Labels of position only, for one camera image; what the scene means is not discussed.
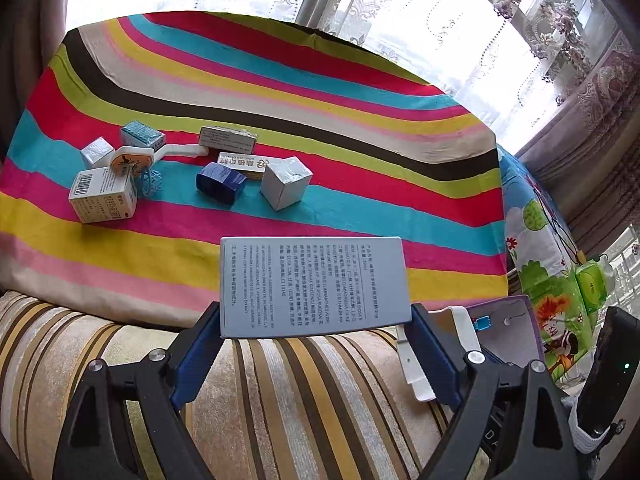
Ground brown patterned curtain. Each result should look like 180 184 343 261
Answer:
515 25 640 261

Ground small teal box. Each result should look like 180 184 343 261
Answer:
119 120 166 151

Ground yellow and white long box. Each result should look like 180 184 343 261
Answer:
217 151 272 182

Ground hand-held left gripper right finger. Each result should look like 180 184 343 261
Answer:
410 303 582 480

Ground rainbow striped blanket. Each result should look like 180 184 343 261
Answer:
0 10 511 328

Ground white printed cosmetics box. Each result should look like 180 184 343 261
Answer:
219 236 413 340

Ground dark blue box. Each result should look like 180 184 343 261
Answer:
195 161 248 206

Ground cartoon printed bed sheet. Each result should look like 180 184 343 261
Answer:
500 145 616 386

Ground beige box with text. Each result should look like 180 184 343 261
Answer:
198 126 259 154

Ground white cube box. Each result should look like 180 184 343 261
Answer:
259 156 314 211

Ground basketball hoop toy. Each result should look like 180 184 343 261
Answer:
108 143 212 199

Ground green tissue packet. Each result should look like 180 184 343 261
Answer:
575 261 609 317

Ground small silver box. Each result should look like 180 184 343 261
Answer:
80 137 117 169

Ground white box with small barcode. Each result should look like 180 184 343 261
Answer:
68 166 139 224

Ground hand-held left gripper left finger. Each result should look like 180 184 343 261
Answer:
52 301 222 480

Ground purple cardboard box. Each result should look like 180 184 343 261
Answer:
430 295 548 376

